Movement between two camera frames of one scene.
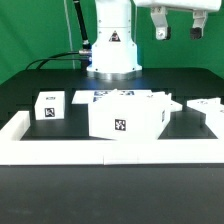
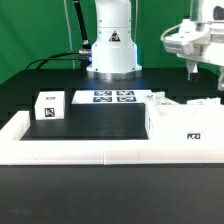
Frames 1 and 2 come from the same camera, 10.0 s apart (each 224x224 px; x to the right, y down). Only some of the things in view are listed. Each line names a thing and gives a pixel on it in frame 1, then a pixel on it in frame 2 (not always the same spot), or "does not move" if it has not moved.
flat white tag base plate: x=83 y=97 does not move
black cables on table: x=82 y=52 does not move
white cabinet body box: x=131 y=117 → x=186 y=122
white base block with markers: x=175 y=106 → x=158 y=97
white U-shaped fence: x=14 y=151 does not move
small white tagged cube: x=50 y=105 does not move
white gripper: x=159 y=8 → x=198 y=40
